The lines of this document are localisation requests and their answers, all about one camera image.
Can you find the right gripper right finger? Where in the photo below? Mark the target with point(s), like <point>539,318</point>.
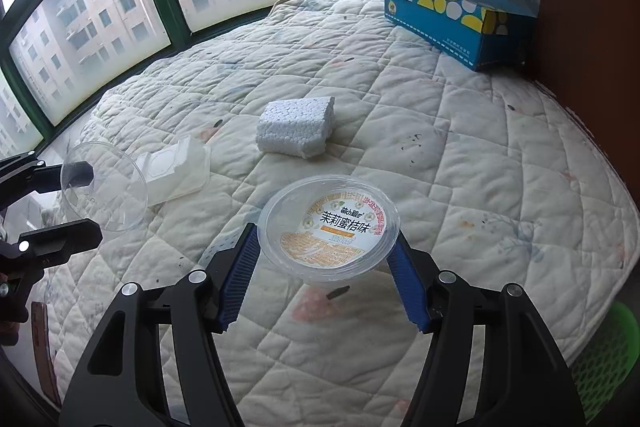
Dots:
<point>525,379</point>

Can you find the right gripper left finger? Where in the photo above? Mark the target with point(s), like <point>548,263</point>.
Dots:
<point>119,379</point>

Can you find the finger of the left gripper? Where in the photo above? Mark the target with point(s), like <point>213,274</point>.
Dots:
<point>55,245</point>
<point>26,173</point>

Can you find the clear plastic dome cup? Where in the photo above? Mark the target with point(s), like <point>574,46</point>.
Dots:
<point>100,183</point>

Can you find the clear rectangular plastic box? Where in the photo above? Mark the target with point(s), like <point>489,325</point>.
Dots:
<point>176,170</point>

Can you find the white foam block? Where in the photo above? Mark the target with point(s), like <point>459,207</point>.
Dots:
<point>298,127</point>

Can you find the green plastic waste basket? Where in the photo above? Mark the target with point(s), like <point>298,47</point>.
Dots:
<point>606,362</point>

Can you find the white quilted mattress pad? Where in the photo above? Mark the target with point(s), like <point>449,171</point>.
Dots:
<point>489,174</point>

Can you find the brown wooden wardrobe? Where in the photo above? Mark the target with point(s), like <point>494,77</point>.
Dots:
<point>588,55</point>

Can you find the blue yellow tissue box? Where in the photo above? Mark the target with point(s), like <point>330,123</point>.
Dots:
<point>477,33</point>

